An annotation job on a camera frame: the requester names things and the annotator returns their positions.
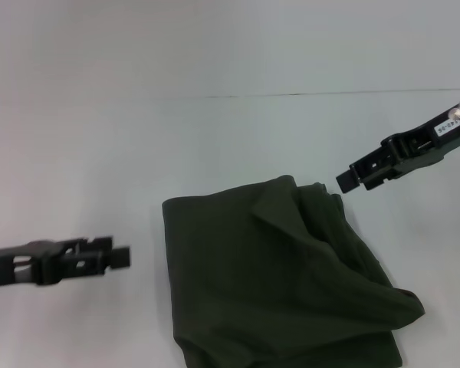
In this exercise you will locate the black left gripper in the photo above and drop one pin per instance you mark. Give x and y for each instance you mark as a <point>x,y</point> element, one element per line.
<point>19,264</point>

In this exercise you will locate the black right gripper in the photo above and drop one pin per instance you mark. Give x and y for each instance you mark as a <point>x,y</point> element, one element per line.
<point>433,134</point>

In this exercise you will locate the dark green FREE t-shirt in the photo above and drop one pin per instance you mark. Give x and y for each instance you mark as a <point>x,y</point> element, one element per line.
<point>272,276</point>

